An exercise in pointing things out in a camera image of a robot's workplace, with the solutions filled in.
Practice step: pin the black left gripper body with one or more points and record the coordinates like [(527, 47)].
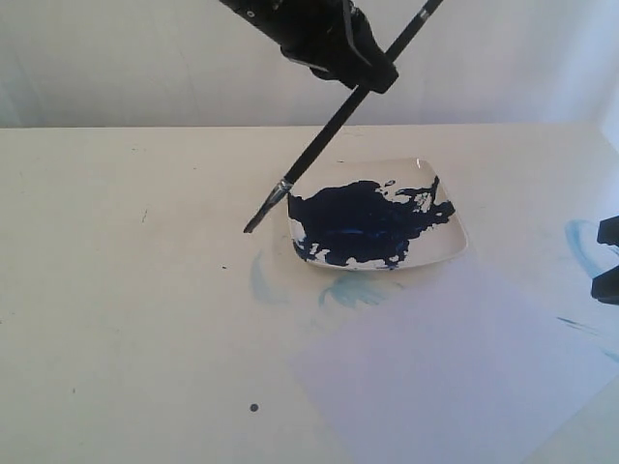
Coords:
[(316, 34)]

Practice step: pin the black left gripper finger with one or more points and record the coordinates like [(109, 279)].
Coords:
[(365, 63)]

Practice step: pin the black paintbrush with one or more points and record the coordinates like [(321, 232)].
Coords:
[(315, 148)]

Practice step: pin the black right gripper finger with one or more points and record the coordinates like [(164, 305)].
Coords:
[(605, 288), (608, 232)]

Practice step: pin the white square paint plate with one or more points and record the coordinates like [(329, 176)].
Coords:
[(377, 215)]

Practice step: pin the white paper sheet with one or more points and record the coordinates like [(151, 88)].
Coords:
[(461, 368)]

